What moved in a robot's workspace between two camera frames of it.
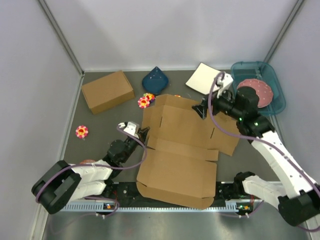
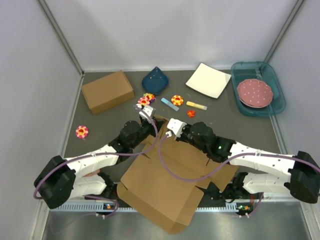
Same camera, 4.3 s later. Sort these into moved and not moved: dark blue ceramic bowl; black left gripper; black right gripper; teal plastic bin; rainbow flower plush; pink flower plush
Moved: black right gripper; black left gripper
Not moved: pink flower plush; rainbow flower plush; teal plastic bin; dark blue ceramic bowl
